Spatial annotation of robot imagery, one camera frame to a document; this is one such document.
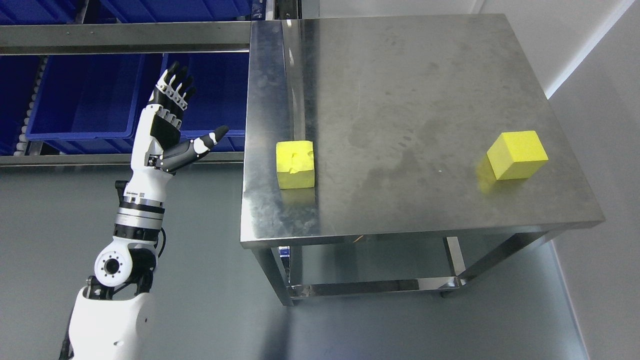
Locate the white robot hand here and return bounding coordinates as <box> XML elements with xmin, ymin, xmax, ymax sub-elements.
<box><xmin>122</xmin><ymin>62</ymin><xmax>230</xmax><ymax>203</ymax></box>

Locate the yellow foam block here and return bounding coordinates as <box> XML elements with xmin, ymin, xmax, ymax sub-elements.
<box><xmin>486</xmin><ymin>130</ymin><xmax>549</xmax><ymax>181</ymax></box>
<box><xmin>275</xmin><ymin>140</ymin><xmax>316</xmax><ymax>190</ymax></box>

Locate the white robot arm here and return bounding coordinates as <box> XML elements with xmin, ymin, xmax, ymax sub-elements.
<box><xmin>59</xmin><ymin>62</ymin><xmax>229</xmax><ymax>360</ymax></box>

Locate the blue bin upper middle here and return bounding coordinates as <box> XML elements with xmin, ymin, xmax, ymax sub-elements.
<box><xmin>100</xmin><ymin>0</ymin><xmax>253</xmax><ymax>23</ymax></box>

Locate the blue plastic bin right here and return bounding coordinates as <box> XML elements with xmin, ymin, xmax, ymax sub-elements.
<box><xmin>161</xmin><ymin>52</ymin><xmax>250</xmax><ymax>152</ymax></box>

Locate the blue plastic bin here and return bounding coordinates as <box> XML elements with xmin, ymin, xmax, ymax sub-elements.
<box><xmin>161</xmin><ymin>52</ymin><xmax>250</xmax><ymax>152</ymax></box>
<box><xmin>25</xmin><ymin>54</ymin><xmax>146</xmax><ymax>155</ymax></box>

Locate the blue bin far left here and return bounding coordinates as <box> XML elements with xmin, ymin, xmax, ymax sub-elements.
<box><xmin>0</xmin><ymin>55</ymin><xmax>41</xmax><ymax>157</ymax></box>

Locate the blue bin upper left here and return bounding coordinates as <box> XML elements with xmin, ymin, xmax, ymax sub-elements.
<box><xmin>0</xmin><ymin>0</ymin><xmax>85</xmax><ymax>26</ymax></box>

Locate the stainless steel table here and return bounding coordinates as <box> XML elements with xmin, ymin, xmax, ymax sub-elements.
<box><xmin>240</xmin><ymin>14</ymin><xmax>605</xmax><ymax>306</ymax></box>

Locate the metal shelf rail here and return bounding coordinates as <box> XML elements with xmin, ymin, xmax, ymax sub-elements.
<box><xmin>0</xmin><ymin>22</ymin><xmax>252</xmax><ymax>56</ymax></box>

